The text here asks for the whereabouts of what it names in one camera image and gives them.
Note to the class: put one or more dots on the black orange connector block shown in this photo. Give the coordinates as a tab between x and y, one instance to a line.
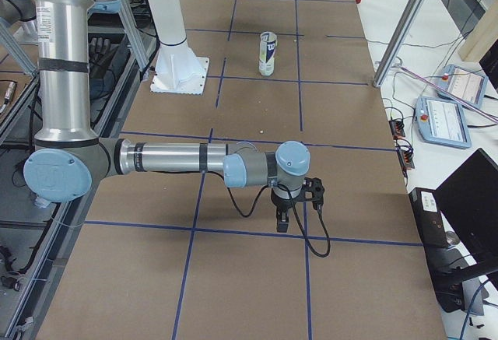
397	127

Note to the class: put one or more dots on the near teach pendant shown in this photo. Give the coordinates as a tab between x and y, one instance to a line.
442	122

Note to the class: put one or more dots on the teach pendant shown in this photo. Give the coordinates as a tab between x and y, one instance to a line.
464	83
442	122

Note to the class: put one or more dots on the second grey robot arm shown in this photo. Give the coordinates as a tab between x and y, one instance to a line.
13	11

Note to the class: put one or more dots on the black monitor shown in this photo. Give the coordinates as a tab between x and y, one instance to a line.
468	200

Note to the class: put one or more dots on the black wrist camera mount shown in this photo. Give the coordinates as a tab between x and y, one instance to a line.
314	192

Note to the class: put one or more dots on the aluminium frame post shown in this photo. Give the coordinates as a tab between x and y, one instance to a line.
397	40

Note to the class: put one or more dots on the black computer box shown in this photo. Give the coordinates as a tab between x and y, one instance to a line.
429	220

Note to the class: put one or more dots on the far teach pendant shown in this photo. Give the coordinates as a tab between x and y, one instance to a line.
464	83

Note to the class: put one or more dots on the clear tennis ball can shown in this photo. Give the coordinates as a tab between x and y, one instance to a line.
268	44

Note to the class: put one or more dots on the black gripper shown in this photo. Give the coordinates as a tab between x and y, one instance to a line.
282	201

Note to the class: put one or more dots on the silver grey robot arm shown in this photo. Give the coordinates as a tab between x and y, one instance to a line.
70	157

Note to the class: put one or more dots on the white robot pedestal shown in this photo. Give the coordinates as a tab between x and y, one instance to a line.
178	69

